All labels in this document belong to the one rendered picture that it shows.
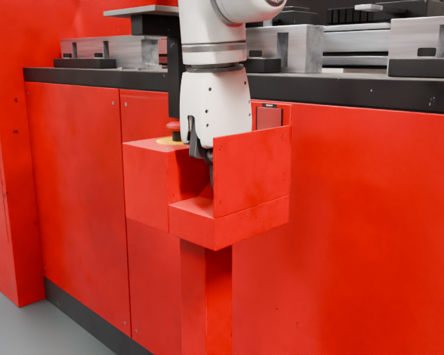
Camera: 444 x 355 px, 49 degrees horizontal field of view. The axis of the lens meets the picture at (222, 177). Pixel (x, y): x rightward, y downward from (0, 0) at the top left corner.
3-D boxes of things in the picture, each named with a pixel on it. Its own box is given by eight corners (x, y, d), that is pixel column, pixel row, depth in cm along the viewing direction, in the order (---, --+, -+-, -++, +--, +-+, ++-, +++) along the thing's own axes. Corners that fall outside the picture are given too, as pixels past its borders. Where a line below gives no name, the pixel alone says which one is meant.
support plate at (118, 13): (103, 16, 101) (103, 11, 101) (197, 22, 119) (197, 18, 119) (154, 10, 89) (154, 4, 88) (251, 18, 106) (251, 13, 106)
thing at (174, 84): (134, 120, 103) (130, 15, 98) (187, 115, 113) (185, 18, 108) (146, 122, 100) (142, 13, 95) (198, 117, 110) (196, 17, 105)
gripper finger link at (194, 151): (201, 94, 64) (224, 117, 68) (175, 145, 62) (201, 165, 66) (207, 95, 63) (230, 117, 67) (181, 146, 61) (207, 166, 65)
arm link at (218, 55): (216, 41, 69) (217, 63, 70) (168, 45, 63) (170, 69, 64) (261, 39, 63) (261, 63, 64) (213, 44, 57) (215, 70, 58)
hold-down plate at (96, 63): (53, 67, 163) (53, 58, 162) (68, 67, 167) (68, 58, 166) (99, 68, 142) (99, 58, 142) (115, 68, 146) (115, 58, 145)
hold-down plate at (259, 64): (172, 70, 119) (171, 58, 118) (188, 70, 122) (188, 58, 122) (264, 73, 98) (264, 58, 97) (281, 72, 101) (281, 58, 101)
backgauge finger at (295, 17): (217, 25, 121) (217, 4, 120) (282, 29, 139) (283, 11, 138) (253, 22, 113) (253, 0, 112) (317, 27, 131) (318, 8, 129)
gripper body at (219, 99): (220, 55, 70) (225, 132, 73) (166, 63, 63) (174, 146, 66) (261, 55, 64) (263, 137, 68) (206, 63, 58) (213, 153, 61)
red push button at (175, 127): (161, 145, 75) (160, 122, 74) (180, 141, 77) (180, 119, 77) (177, 148, 72) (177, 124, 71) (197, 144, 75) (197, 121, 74)
